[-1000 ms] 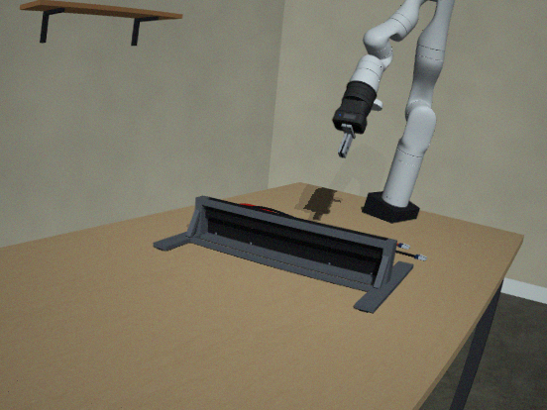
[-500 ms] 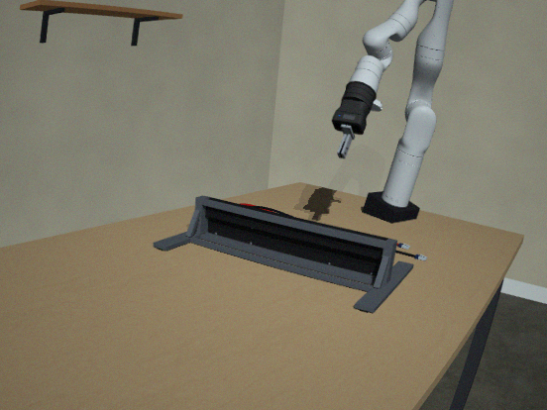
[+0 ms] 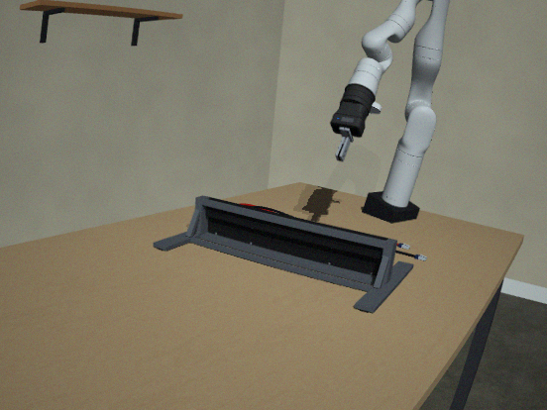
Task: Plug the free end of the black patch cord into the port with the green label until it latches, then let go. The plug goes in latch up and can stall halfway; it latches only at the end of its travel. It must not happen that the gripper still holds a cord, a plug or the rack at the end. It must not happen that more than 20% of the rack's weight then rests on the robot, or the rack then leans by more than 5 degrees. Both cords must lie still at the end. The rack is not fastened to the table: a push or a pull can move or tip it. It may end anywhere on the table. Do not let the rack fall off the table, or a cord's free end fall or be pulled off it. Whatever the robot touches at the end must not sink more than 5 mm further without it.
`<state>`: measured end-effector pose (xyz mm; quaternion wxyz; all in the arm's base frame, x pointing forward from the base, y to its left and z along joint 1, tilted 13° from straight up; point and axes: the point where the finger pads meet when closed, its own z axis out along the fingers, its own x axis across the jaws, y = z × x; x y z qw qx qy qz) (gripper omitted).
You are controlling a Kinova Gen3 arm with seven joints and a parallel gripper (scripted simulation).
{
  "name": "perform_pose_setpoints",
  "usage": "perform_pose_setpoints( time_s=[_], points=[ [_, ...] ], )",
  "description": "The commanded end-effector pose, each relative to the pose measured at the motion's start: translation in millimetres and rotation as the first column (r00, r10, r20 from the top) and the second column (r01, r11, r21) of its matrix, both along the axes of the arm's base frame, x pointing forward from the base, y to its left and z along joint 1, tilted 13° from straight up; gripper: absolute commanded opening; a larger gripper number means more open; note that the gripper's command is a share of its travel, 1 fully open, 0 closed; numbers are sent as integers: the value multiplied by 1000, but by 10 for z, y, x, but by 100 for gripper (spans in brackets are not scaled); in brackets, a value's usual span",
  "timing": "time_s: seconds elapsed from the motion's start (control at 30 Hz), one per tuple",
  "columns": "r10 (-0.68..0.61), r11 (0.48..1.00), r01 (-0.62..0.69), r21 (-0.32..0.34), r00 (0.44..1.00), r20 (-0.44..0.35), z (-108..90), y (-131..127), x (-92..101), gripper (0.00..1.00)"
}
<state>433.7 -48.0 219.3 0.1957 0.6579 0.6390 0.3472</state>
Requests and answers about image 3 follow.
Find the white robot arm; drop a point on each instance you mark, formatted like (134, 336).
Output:
(426, 62)

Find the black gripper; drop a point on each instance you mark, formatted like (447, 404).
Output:
(355, 106)

